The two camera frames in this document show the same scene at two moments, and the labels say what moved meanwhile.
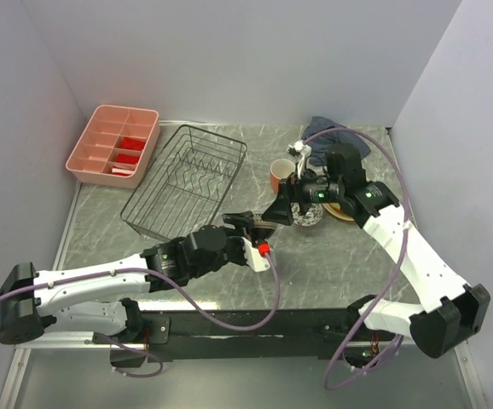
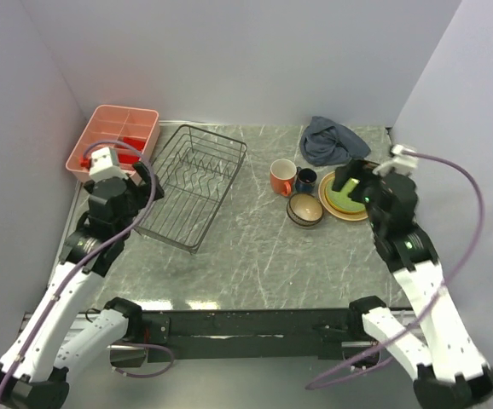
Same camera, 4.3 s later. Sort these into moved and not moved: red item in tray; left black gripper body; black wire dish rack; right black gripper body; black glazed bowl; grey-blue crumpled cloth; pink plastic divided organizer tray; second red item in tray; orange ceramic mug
Moved: black glazed bowl; left black gripper body; right black gripper body
Not moved: red item in tray; black wire dish rack; orange ceramic mug; second red item in tray; pink plastic divided organizer tray; grey-blue crumpled cloth
